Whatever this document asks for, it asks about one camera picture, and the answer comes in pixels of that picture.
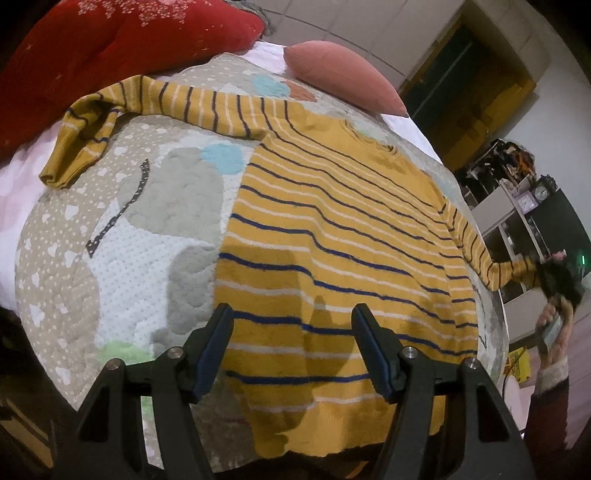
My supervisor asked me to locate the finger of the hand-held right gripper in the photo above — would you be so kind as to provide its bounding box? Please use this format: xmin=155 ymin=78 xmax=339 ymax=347
xmin=534 ymin=261 xmax=556 ymax=297

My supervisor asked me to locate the white drawer cabinet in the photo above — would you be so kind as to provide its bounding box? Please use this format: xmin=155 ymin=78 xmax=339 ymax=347
xmin=470 ymin=184 xmax=557 ymax=305

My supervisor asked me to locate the dark green board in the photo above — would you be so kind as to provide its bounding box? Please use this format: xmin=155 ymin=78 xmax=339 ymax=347
xmin=531 ymin=188 xmax=591 ymax=296

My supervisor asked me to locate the yellow bag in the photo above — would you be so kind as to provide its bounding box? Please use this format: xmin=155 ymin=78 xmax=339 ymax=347
xmin=502 ymin=346 xmax=533 ymax=383

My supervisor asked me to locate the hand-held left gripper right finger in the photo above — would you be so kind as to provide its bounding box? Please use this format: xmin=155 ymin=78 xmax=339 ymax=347
xmin=351 ymin=304 xmax=537 ymax=480

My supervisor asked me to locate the pink corduroy cushion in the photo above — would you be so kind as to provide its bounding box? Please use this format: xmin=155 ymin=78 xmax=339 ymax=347
xmin=283 ymin=41 xmax=410 ymax=119

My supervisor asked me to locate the yellow striped sweater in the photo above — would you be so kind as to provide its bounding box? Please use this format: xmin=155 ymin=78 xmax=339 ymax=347
xmin=39 ymin=75 xmax=544 ymax=459

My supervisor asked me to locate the person's right hand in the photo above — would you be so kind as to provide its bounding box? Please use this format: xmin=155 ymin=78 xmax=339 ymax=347
xmin=536 ymin=300 xmax=577 ymax=370

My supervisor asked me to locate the grey cloth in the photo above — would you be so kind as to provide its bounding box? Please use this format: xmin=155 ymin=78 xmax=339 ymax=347
xmin=225 ymin=0 xmax=274 ymax=37

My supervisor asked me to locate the black round clock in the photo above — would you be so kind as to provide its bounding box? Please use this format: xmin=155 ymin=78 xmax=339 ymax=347
xmin=531 ymin=174 xmax=558 ymax=205

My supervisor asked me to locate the cluttered black shelf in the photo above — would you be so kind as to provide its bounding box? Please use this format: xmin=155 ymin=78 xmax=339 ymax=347
xmin=463 ymin=137 xmax=537 ymax=197

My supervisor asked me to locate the red star-print pillow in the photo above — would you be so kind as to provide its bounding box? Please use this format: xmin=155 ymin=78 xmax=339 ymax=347
xmin=0 ymin=0 xmax=267 ymax=163

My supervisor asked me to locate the quilted patchwork blanket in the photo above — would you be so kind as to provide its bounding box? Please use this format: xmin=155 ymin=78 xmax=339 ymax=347
xmin=14 ymin=53 xmax=509 ymax=472

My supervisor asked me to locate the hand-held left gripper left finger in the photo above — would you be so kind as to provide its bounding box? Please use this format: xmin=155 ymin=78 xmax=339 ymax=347
xmin=51 ymin=303 xmax=235 ymax=480

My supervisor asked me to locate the brown open cabinet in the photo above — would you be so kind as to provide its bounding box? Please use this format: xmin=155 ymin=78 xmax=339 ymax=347
xmin=399 ymin=21 xmax=539 ymax=172

